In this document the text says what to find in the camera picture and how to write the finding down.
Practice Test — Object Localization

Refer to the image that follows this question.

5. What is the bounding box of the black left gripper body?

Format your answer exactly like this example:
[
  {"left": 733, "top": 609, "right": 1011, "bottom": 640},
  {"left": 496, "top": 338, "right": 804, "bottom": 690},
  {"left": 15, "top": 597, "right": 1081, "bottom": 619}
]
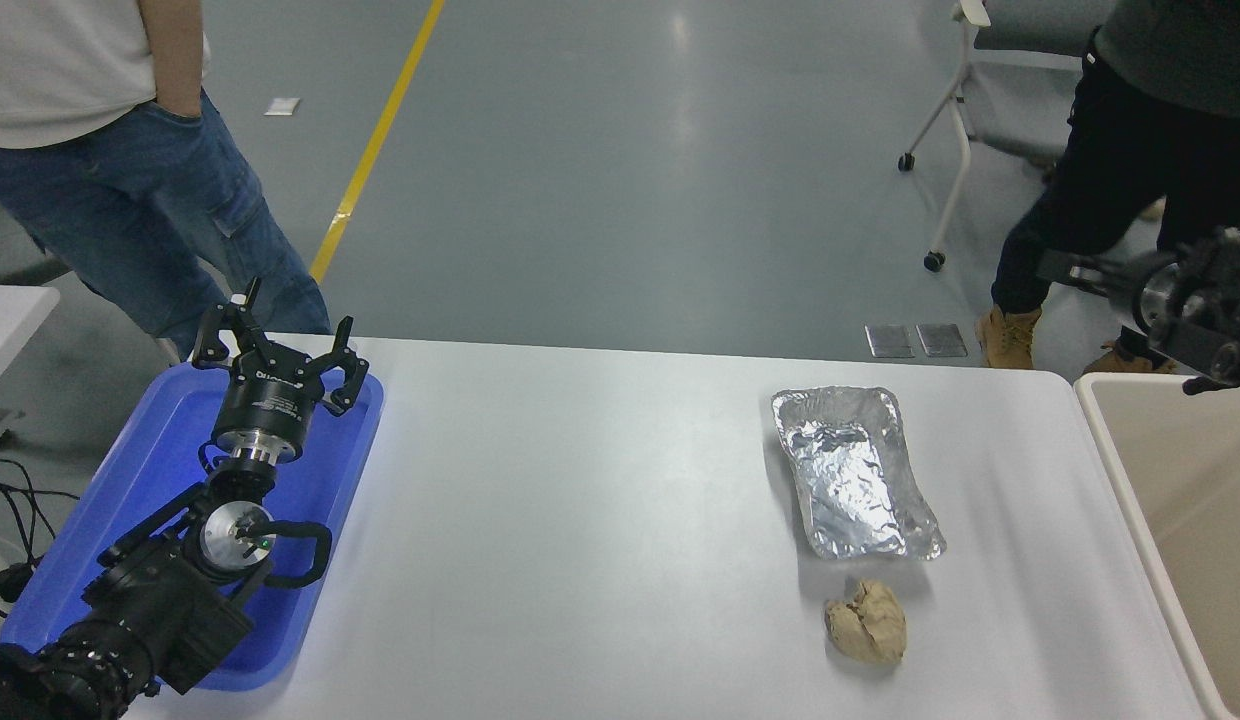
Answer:
[{"left": 213, "top": 366, "right": 319, "bottom": 448}]

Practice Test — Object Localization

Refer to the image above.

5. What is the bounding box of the blue plastic tray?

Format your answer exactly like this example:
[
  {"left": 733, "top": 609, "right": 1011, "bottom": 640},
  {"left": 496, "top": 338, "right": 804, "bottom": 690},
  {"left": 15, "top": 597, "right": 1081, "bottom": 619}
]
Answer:
[{"left": 0, "top": 362, "right": 385, "bottom": 693}]

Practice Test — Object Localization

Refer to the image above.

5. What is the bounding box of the small white table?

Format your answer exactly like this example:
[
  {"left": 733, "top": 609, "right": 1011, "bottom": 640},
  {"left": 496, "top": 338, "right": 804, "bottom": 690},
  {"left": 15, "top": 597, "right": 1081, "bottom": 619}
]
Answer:
[{"left": 0, "top": 285, "right": 61, "bottom": 448}]

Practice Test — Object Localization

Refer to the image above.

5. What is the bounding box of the person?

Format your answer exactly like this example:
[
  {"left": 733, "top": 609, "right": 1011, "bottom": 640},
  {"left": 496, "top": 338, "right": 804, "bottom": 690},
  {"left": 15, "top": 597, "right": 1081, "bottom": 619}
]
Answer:
[
  {"left": 975, "top": 0, "right": 1240, "bottom": 376},
  {"left": 0, "top": 0, "right": 333, "bottom": 359}
]

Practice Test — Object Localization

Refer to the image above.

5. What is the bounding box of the silver foil tray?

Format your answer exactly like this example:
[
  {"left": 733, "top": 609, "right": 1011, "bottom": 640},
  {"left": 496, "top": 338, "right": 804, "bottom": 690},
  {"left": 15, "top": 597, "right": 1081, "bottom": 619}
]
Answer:
[{"left": 770, "top": 387, "right": 947, "bottom": 561}]

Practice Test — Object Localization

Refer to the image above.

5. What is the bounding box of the crumpled tan paper ball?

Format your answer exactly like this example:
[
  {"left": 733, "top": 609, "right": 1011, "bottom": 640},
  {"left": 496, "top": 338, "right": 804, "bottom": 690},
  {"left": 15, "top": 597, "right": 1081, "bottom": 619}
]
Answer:
[{"left": 823, "top": 578, "right": 908, "bottom": 663}]

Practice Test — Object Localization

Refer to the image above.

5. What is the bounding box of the large pale bin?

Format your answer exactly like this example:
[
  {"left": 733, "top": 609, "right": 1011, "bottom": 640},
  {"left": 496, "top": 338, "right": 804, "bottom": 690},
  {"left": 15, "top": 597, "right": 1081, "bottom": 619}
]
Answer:
[{"left": 1073, "top": 372, "right": 1240, "bottom": 720}]

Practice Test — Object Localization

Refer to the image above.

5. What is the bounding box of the black floor cable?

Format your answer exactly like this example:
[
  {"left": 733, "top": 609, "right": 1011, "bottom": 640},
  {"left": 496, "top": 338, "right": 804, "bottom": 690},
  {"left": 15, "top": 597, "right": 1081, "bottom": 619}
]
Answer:
[{"left": 0, "top": 458, "right": 81, "bottom": 621}]

